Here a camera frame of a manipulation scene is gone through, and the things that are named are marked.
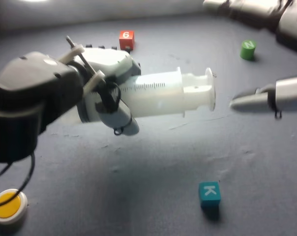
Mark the red block with 6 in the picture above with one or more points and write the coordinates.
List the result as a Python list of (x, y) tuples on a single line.
[(126, 40)]

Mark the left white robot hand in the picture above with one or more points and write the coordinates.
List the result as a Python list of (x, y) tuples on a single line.
[(109, 61)]

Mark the grey table cloth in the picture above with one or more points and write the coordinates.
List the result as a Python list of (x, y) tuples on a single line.
[(148, 172)]

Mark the green cylinder with N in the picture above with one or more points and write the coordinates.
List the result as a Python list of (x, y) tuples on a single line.
[(247, 50)]

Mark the white backdrop sheet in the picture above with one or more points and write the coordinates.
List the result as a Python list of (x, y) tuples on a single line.
[(89, 12)]

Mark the yellow button white rim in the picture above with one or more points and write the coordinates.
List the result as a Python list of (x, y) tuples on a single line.
[(7, 206)]

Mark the teal block with K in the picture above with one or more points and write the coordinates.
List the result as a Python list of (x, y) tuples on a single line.
[(209, 196)]

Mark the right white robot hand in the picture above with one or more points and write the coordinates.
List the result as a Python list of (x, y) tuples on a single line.
[(286, 93)]

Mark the large clear plastic syringe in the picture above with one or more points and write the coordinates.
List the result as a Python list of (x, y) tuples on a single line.
[(158, 96)]

